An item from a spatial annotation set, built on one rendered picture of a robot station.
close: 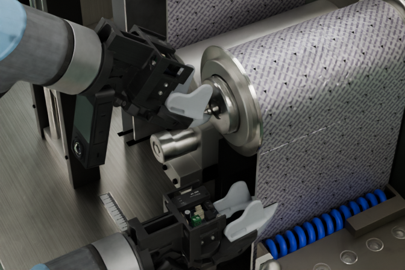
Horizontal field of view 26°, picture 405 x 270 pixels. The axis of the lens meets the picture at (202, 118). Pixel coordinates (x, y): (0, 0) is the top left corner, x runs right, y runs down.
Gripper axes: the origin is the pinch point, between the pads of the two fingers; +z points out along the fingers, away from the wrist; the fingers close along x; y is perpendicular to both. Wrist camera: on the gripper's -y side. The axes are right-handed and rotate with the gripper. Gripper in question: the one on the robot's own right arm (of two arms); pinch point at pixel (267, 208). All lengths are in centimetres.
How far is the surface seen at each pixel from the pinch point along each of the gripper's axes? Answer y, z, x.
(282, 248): -5.3, 0.8, -3.3
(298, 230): -4.9, 4.2, -2.0
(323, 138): 9.6, 8.0, -0.3
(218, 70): 20.2, -3.4, 7.6
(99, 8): -16, 8, 74
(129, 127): -18.3, -1.6, 41.3
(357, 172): -0.4, 14.9, -0.3
